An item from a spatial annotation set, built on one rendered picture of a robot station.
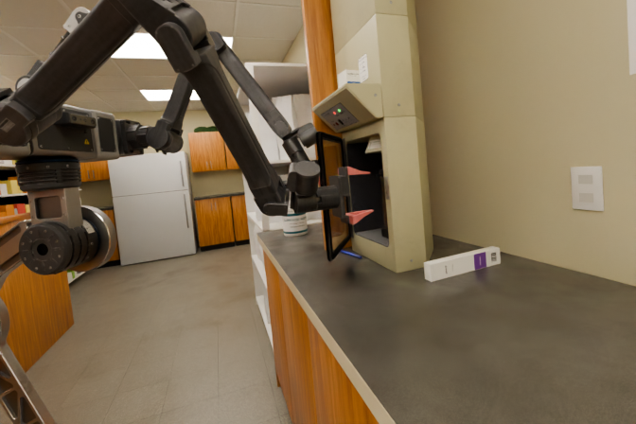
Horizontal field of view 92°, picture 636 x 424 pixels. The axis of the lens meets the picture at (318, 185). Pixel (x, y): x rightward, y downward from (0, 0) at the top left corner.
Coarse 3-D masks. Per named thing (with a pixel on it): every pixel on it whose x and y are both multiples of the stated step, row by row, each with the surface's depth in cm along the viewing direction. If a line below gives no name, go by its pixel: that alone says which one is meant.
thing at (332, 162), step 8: (328, 144) 101; (336, 144) 110; (328, 152) 100; (336, 152) 109; (320, 160) 90; (328, 160) 99; (336, 160) 108; (320, 168) 91; (328, 168) 98; (336, 168) 108; (320, 176) 91; (328, 176) 98; (320, 184) 91; (328, 184) 97; (344, 200) 116; (336, 224) 102; (344, 224) 114; (336, 232) 101; (344, 232) 113; (336, 240) 101; (328, 256) 92
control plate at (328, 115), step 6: (330, 108) 103; (336, 108) 101; (342, 108) 98; (324, 114) 111; (330, 114) 107; (336, 114) 104; (342, 114) 101; (348, 114) 98; (330, 120) 112; (336, 120) 109; (342, 120) 106; (348, 120) 102; (354, 120) 100; (336, 126) 113; (342, 126) 110
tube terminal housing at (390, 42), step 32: (384, 32) 89; (352, 64) 105; (384, 64) 90; (416, 64) 103; (384, 96) 90; (416, 96) 99; (384, 128) 90; (416, 128) 94; (384, 160) 92; (416, 160) 94; (416, 192) 94; (352, 224) 120; (416, 224) 94; (384, 256) 98; (416, 256) 94
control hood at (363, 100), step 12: (348, 84) 86; (360, 84) 87; (372, 84) 88; (336, 96) 94; (348, 96) 89; (360, 96) 87; (372, 96) 88; (312, 108) 115; (324, 108) 107; (348, 108) 95; (360, 108) 91; (372, 108) 89; (324, 120) 116; (360, 120) 97; (372, 120) 94
